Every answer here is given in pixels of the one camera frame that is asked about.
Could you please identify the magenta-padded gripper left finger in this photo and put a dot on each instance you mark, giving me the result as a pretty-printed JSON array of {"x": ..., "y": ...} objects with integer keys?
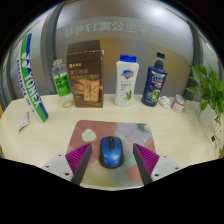
[{"x": 75, "y": 160}]

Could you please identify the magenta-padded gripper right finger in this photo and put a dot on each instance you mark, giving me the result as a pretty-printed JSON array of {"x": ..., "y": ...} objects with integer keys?
[{"x": 148, "y": 161}]

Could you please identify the blue and black computer mouse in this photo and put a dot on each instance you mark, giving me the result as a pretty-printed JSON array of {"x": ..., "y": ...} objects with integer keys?
[{"x": 111, "y": 153}]

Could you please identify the pink green floral mouse pad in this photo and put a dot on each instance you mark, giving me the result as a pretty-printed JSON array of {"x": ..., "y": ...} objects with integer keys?
[{"x": 133, "y": 133}]

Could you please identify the crumpled white wrapper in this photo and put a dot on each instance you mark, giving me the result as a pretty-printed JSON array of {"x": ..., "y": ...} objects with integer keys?
[{"x": 165, "y": 102}]

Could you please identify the small white jar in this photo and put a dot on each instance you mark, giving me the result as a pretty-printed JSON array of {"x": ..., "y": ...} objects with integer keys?
[{"x": 178, "y": 104}]

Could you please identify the clear bottle with green label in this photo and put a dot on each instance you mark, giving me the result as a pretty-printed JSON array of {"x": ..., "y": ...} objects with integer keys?
[{"x": 63, "y": 85}]

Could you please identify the dark blue pump bottle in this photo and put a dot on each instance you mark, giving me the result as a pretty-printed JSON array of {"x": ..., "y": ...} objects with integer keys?
[{"x": 154, "y": 83}]

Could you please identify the white bottle with blue cap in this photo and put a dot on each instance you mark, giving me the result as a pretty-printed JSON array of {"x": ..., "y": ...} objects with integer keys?
[{"x": 126, "y": 81}]

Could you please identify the brown carton box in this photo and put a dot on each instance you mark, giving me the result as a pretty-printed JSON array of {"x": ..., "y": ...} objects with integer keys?
[{"x": 85, "y": 76}]

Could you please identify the white green shuttlecock tube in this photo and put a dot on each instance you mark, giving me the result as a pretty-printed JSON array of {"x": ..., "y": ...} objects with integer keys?
[{"x": 31, "y": 83}]

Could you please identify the green potted plant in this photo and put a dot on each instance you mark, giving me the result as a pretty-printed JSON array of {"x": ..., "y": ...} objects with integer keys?
[{"x": 208, "y": 93}]

